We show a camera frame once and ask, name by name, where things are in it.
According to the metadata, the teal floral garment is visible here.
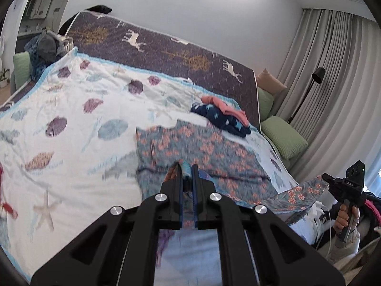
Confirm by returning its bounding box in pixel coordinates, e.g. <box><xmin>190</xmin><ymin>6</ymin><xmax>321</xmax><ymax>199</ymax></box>
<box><xmin>136</xmin><ymin>121</ymin><xmax>327</xmax><ymax>225</ymax></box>

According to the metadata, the pile of dark clothes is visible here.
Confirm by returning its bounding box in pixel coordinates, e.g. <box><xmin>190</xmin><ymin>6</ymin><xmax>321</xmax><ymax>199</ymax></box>
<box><xmin>24</xmin><ymin>30</ymin><xmax>74</xmax><ymax>83</ymax></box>

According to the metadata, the person's right hand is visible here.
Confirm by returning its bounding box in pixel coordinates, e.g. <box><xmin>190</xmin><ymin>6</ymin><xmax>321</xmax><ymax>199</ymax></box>
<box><xmin>333</xmin><ymin>203</ymin><xmax>360</xmax><ymax>233</ymax></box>

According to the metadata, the green pillow near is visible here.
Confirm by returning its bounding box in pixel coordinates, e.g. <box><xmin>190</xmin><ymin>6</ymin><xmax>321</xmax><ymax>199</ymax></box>
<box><xmin>261</xmin><ymin>116</ymin><xmax>309</xmax><ymax>160</ymax></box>

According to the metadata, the green pillow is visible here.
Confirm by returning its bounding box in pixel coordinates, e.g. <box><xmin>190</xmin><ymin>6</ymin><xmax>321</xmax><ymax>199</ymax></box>
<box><xmin>261</xmin><ymin>116</ymin><xmax>309</xmax><ymax>160</ymax></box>
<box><xmin>258</xmin><ymin>87</ymin><xmax>274</xmax><ymax>121</ymax></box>

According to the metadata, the grey curtain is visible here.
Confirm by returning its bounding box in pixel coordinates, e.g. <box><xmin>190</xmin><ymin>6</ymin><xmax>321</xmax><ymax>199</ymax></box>
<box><xmin>272</xmin><ymin>9</ymin><xmax>380</xmax><ymax>188</ymax></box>

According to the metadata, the white seashell quilt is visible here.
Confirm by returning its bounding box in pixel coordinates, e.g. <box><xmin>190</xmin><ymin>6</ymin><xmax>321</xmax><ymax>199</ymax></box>
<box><xmin>1</xmin><ymin>50</ymin><xmax>298</xmax><ymax>279</ymax></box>

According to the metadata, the black floor lamp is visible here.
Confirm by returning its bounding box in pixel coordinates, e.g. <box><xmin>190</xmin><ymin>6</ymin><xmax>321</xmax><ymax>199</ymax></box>
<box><xmin>287</xmin><ymin>67</ymin><xmax>326</xmax><ymax>124</ymax></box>

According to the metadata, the red object on quilt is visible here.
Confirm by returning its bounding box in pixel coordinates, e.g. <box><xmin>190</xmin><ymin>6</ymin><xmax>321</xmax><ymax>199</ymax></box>
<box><xmin>0</xmin><ymin>164</ymin><xmax>18</xmax><ymax>220</ymax></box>

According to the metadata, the green pillow far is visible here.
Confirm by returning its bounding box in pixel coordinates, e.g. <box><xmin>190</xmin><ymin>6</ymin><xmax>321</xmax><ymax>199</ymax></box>
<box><xmin>258</xmin><ymin>87</ymin><xmax>274</xmax><ymax>121</ymax></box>

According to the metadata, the navy star fleece garment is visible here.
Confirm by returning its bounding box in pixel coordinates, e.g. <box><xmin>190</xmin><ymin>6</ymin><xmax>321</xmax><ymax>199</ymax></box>
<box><xmin>190</xmin><ymin>103</ymin><xmax>251</xmax><ymax>138</ymax></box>

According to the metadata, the tan pillow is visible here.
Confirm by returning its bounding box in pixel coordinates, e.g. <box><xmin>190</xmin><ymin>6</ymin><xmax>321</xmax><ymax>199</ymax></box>
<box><xmin>256</xmin><ymin>68</ymin><xmax>287</xmax><ymax>96</ymax></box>

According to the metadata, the pink folded garment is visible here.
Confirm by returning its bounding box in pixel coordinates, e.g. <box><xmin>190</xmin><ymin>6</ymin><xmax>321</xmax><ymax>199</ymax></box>
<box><xmin>201</xmin><ymin>96</ymin><xmax>249</xmax><ymax>127</ymax></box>

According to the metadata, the green cushion left side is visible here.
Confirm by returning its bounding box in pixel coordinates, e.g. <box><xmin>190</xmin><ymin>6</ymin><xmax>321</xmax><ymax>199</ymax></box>
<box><xmin>13</xmin><ymin>51</ymin><xmax>32</xmax><ymax>90</ymax></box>

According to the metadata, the purple deer-print mattress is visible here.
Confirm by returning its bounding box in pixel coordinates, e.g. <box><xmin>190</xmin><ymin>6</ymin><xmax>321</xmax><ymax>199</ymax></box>
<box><xmin>63</xmin><ymin>10</ymin><xmax>260</xmax><ymax>128</ymax></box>

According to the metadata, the black chair behind mattress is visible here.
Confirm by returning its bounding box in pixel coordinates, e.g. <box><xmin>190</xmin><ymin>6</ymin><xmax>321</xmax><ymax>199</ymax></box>
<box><xmin>57</xmin><ymin>5</ymin><xmax>112</xmax><ymax>36</ymax></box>

